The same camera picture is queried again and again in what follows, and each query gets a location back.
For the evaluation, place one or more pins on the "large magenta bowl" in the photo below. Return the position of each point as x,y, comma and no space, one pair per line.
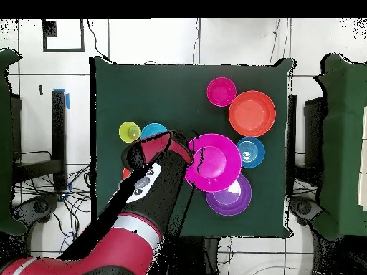
213,163

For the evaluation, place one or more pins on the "small cyan bowl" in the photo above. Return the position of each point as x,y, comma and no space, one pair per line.
153,130

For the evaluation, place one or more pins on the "yellow cup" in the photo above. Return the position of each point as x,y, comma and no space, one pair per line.
129,131

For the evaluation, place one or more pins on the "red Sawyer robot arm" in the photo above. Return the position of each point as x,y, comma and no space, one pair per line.
154,183

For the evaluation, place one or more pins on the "orange bowl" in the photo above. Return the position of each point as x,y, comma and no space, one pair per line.
126,173
252,113

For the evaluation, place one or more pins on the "straight-sided blue bowl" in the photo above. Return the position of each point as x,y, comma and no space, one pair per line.
253,152

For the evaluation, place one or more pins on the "small crimson bowl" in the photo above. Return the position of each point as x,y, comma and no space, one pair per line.
221,91

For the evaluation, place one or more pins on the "purple bowl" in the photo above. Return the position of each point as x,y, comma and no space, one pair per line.
235,203

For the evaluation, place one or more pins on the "dark green table cloth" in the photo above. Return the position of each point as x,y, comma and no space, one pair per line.
129,86

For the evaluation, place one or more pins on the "black box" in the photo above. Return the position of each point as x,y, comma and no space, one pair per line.
314,131

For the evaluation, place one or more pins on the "green cloth covered table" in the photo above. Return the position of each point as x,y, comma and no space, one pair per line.
4,143
344,143

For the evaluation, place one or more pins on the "black post with blue tape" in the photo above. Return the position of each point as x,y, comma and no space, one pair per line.
58,137

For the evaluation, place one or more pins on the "black pedestal foot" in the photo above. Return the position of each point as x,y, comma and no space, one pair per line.
40,206
304,207

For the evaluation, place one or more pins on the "black metal frame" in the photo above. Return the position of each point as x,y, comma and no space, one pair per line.
37,169

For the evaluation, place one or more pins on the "black square floor frame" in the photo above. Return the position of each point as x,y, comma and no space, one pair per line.
63,49

